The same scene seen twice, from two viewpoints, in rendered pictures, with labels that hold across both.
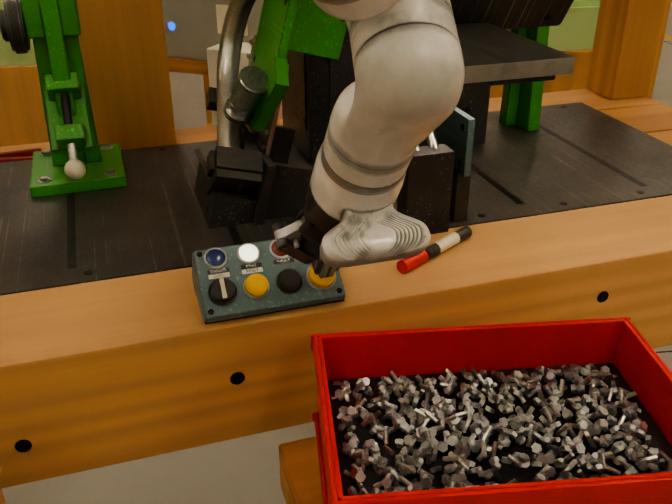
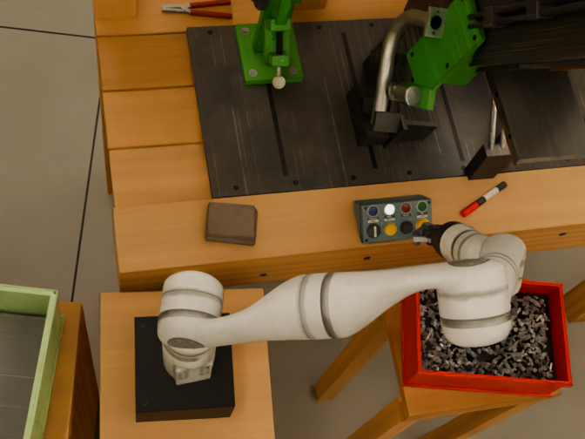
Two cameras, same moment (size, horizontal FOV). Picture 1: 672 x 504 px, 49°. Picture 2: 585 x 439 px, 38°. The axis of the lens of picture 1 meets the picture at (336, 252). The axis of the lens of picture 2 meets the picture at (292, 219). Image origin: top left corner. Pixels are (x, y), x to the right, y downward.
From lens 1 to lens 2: 121 cm
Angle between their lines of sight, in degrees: 36
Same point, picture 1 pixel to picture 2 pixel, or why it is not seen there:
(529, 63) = (568, 156)
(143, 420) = (318, 268)
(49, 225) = (263, 124)
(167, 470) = not seen: hidden behind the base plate
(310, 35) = (453, 77)
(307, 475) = (393, 316)
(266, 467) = not seen: hidden behind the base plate
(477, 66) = (540, 158)
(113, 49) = not seen: outside the picture
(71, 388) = (293, 261)
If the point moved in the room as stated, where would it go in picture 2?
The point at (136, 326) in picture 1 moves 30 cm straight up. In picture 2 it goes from (327, 237) to (362, 168)
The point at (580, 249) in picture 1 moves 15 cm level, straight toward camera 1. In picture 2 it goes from (561, 211) to (537, 266)
